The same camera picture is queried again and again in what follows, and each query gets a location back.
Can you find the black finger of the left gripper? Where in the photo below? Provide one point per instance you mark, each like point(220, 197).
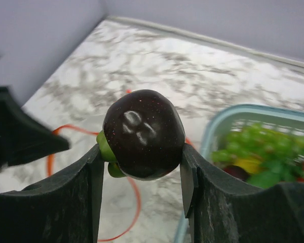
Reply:
point(23, 139)

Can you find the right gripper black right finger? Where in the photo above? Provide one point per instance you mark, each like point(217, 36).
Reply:
point(222, 208)

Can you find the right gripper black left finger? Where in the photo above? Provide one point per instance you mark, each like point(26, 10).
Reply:
point(64, 207)

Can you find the clear orange-zip bag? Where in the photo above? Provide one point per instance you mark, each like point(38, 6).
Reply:
point(96, 164)

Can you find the dark purple mangosteen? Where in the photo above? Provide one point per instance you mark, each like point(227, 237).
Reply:
point(142, 136)

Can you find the yellow starfruit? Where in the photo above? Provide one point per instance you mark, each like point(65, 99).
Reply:
point(250, 165)

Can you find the green grape bunch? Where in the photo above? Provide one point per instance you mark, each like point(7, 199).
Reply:
point(256, 141)

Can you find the light blue plastic basket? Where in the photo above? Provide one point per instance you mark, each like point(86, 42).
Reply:
point(275, 171)

